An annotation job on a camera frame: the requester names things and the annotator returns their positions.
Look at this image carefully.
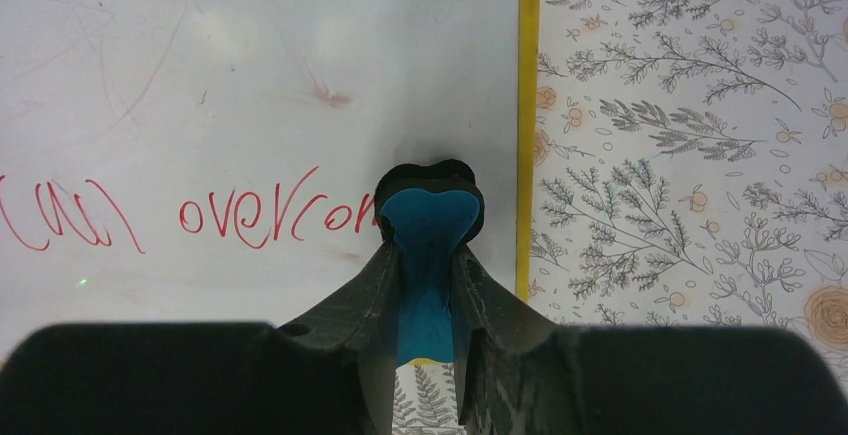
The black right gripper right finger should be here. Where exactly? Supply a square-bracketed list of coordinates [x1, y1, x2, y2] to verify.
[451, 248, 847, 434]

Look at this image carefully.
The blue whiteboard eraser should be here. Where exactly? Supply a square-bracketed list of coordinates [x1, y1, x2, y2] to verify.
[374, 159, 485, 366]

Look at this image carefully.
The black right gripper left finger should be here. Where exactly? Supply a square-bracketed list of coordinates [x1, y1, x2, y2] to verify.
[1, 242, 401, 434]

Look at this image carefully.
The yellow framed whiteboard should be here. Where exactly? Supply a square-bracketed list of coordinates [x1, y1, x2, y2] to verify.
[1, 0, 519, 354]

